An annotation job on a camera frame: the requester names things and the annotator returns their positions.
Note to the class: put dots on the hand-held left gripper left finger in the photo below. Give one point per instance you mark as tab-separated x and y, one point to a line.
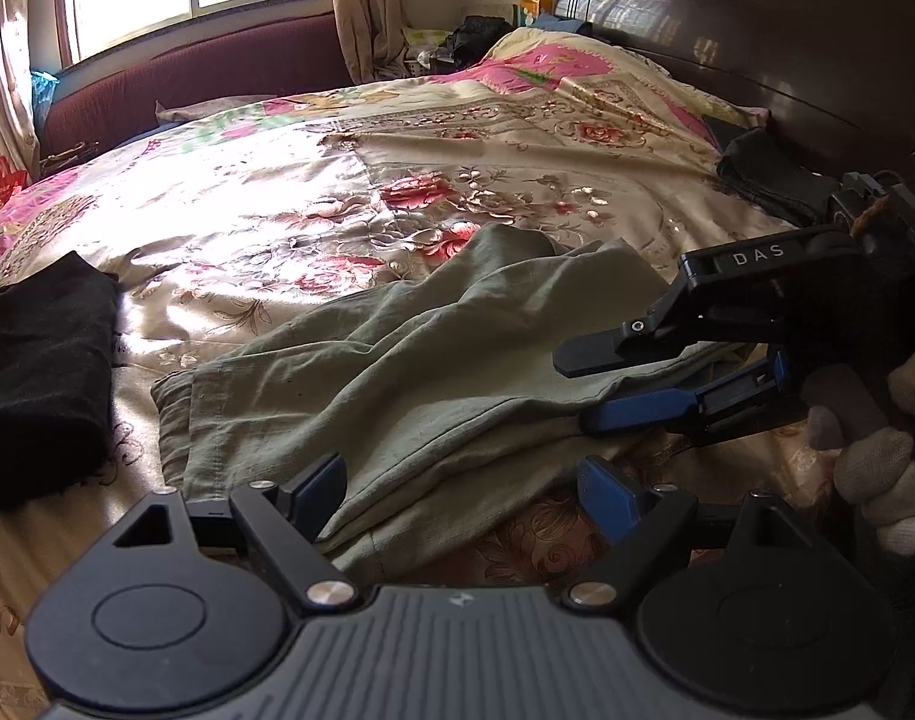
321	486

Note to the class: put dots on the maroon upholstered bench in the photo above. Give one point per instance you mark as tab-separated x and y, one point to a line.
195	82

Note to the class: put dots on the black bag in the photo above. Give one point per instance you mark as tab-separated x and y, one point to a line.
476	37

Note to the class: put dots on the person's right hand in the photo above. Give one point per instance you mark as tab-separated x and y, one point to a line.
877	469

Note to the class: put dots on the floral pink pillow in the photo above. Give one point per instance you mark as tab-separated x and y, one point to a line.
577	67

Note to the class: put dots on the green and white packet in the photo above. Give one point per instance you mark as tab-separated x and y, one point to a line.
427	37

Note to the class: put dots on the red shopping bag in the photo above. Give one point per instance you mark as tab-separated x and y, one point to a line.
0	191

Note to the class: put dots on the dark wooden headboard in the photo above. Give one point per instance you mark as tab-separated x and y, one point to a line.
765	37

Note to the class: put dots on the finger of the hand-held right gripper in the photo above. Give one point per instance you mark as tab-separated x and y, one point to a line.
637	411
615	349

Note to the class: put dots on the beige patterned curtain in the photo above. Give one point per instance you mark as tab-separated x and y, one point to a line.
363	7
7	75

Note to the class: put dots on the black folded cloth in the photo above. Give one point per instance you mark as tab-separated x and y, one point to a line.
41	382

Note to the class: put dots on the dark grey folded cloth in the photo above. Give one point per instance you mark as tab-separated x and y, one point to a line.
780	172

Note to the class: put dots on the teal plastic bag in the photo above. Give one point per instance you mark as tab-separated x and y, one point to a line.
42	97

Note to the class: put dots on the olive green pants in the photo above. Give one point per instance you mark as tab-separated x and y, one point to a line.
427	375

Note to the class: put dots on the floral satin bedspread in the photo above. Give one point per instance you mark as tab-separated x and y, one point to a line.
277	187

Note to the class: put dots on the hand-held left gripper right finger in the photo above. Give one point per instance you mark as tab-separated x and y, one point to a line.
606	489

